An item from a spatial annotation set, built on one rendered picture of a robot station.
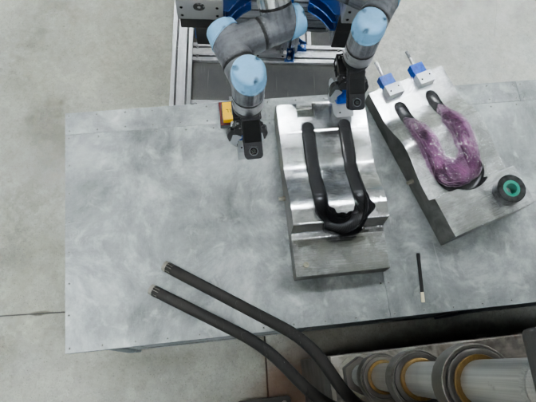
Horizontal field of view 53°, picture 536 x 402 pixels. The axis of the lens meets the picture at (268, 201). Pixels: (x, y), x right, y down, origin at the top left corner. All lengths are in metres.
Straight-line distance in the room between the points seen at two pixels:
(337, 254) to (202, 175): 0.45
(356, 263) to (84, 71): 1.74
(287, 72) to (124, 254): 1.23
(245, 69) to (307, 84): 1.28
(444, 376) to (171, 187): 1.02
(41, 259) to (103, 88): 0.84
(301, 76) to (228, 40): 1.24
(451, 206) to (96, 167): 1.02
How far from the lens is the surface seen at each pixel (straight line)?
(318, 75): 2.45
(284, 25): 1.25
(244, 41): 1.22
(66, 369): 2.39
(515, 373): 0.67
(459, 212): 1.56
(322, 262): 1.48
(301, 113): 1.61
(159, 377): 2.31
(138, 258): 1.54
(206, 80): 2.41
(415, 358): 1.05
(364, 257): 1.50
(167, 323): 1.51
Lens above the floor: 2.29
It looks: 72 degrees down
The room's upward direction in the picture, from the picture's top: 11 degrees clockwise
